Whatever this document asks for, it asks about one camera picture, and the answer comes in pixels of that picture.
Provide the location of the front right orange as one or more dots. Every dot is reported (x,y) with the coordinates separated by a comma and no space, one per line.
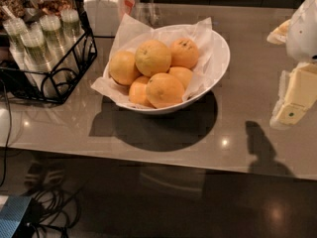
(164,90)

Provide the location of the back right orange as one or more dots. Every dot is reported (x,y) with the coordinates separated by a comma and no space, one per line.
(184,52)

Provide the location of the white lidded jar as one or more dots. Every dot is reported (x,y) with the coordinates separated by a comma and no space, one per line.
(103,16)

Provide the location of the middle right orange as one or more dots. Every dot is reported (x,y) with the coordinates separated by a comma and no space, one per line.
(183,74)

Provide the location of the top centre orange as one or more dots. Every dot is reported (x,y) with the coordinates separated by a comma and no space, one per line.
(152,57)

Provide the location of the front left orange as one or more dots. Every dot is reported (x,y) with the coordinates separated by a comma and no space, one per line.
(137,92)

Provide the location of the glass jar of nuts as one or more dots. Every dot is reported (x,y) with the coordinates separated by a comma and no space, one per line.
(49,0)

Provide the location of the plastic cup stack far left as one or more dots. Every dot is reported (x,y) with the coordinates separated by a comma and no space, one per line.
(15,28)

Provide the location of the black wire rack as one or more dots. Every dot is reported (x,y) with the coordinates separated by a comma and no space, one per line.
(20,82)

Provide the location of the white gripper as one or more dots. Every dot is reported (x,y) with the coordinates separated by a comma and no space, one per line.
(303,34)

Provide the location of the blue box on floor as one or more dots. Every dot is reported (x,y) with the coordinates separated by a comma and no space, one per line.
(12,211)

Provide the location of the plastic cup stack middle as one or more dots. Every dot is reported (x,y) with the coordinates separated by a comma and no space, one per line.
(58,43)

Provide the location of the plastic cup stack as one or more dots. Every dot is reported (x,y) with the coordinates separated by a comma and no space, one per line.
(58,43)
(15,28)
(39,60)
(72,29)

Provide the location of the plastic cup stack front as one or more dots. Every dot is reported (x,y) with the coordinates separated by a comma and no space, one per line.
(39,60)

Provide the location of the plastic cup stack right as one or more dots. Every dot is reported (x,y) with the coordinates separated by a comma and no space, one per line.
(72,29)

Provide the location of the white paper liner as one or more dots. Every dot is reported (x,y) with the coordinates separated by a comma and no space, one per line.
(132,33)

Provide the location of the orange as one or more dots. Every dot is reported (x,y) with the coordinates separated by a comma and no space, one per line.
(137,92)
(183,74)
(122,68)
(164,90)
(152,57)
(184,52)

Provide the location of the white ceramic bowl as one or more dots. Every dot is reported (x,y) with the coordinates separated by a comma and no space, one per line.
(214,58)

